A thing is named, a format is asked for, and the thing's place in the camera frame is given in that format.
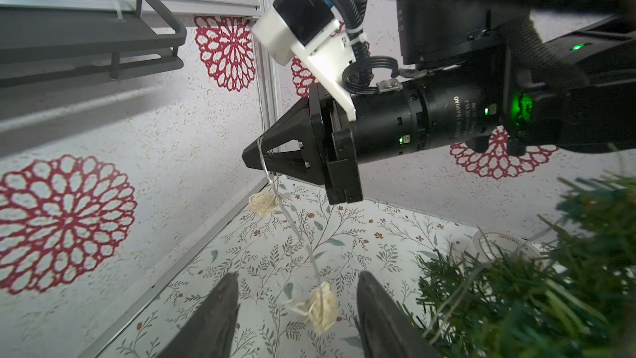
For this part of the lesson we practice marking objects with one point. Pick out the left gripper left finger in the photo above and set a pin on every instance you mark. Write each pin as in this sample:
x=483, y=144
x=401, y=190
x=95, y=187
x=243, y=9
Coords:
x=210, y=330

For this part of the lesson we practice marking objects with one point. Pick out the grey wall shelf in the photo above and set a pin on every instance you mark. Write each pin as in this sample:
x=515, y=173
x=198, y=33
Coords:
x=51, y=45

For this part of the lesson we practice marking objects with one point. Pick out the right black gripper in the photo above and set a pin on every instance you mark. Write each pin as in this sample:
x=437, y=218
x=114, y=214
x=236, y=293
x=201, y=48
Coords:
x=448, y=108

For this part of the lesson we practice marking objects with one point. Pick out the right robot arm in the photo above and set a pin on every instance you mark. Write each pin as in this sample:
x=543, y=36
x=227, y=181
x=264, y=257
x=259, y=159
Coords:
x=395, y=77

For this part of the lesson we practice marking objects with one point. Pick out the beige rattan ball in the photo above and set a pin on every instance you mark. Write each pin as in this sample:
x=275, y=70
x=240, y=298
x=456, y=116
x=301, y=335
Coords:
x=264, y=203
x=319, y=310

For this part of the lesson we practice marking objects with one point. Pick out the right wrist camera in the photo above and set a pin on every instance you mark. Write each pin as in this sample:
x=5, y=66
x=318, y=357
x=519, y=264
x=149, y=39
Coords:
x=308, y=31

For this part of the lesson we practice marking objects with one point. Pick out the clear string light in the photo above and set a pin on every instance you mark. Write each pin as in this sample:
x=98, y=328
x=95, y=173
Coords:
x=273, y=181

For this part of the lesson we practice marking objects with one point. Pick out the clear tape roll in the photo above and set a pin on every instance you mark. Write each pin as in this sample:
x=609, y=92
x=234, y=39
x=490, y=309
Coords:
x=489, y=245

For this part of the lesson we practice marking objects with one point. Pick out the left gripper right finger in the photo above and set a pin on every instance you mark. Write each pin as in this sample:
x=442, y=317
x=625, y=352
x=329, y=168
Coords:
x=385, y=331

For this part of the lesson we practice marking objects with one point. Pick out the green christmas tree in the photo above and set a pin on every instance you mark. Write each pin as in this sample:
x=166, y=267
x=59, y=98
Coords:
x=577, y=299

